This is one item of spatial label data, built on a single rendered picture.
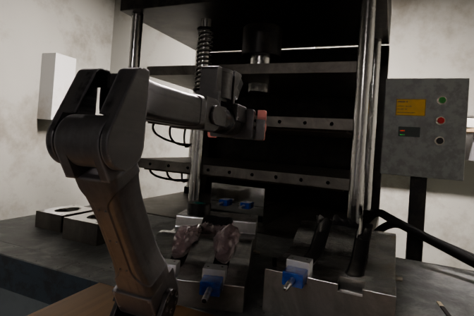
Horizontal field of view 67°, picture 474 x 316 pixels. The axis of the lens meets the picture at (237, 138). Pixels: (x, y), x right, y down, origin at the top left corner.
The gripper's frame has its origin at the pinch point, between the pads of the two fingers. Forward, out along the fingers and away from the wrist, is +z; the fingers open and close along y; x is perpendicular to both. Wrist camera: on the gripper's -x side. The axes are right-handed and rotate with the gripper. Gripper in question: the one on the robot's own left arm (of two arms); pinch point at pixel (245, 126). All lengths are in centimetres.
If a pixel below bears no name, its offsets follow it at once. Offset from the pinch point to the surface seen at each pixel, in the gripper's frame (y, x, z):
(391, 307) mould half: -34.6, 33.2, -7.4
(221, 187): 38, 24, 74
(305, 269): -18.1, 29.5, -6.4
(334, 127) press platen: -12, -7, 73
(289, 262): -14.6, 28.9, -6.2
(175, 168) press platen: 65, 17, 76
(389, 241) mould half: -34.4, 27.0, 21.8
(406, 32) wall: -46, -116, 284
